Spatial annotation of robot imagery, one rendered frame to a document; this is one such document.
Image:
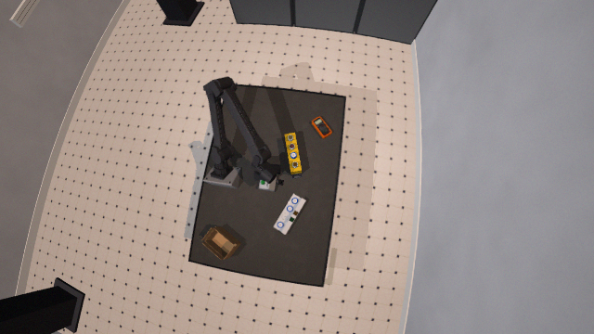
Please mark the small open brown cardboard box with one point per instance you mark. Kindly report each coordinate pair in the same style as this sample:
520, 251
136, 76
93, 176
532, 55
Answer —
220, 245

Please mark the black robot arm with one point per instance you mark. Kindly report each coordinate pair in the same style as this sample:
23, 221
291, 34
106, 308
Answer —
222, 150

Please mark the white key housing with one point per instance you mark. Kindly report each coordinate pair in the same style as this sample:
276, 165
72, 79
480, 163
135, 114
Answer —
272, 186

